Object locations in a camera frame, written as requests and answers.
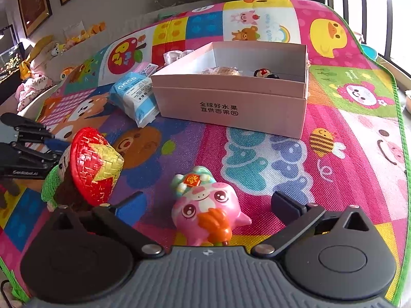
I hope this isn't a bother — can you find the pink pig toy figure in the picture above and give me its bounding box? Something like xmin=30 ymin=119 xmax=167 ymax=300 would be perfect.
xmin=171 ymin=166 xmax=252 ymax=246

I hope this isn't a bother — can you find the blue white tissue pack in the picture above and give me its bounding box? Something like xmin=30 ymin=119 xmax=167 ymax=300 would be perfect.
xmin=109 ymin=72 xmax=160 ymax=128

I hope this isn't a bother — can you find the small pink packet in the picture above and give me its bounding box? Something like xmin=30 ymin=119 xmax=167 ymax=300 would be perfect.
xmin=133 ymin=61 xmax=159 ymax=77

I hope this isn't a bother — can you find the pile of plush toys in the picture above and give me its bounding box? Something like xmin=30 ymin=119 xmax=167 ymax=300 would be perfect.
xmin=15 ymin=22 xmax=106 ymax=112

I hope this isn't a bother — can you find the colourful cartoon play mat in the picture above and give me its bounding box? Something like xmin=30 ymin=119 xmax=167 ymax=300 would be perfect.
xmin=0 ymin=0 xmax=409 ymax=307

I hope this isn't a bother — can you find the orange fish plush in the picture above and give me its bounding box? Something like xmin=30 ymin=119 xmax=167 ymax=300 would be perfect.
xmin=60 ymin=67 xmax=74 ymax=80

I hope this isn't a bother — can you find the pink cardboard box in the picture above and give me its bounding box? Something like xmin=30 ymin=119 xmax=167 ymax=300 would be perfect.
xmin=151 ymin=41 xmax=309 ymax=139

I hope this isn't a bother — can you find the small ladybird toy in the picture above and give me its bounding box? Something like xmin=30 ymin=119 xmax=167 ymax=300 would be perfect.
xmin=254 ymin=68 xmax=279 ymax=79

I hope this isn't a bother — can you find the framed picture on wall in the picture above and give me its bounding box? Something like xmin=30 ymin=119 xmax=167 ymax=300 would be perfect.
xmin=18 ymin=0 xmax=52 ymax=37

